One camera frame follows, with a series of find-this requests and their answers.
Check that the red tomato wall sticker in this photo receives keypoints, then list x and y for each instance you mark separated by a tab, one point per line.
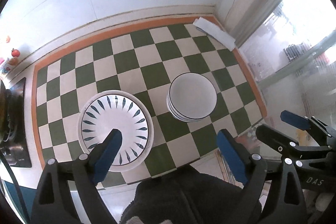
15	53

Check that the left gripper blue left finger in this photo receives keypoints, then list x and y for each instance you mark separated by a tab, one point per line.
103	155

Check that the white bowl dark rim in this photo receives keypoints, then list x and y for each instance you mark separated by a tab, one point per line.
191	97

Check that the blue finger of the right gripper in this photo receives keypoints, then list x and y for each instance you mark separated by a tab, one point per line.
295	120
275	139

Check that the white plate blue leaf pattern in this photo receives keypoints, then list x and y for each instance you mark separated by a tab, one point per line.
118	121

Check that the folded white paper towel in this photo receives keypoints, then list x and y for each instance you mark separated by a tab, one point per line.
216	32

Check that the green white checkered tablecloth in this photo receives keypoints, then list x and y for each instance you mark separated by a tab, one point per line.
142	59

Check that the person's dark trousers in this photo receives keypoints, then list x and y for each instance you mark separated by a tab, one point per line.
183	196

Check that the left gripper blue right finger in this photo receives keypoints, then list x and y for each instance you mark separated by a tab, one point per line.
234	154

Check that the black gas stove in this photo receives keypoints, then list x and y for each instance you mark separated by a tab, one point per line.
13	136

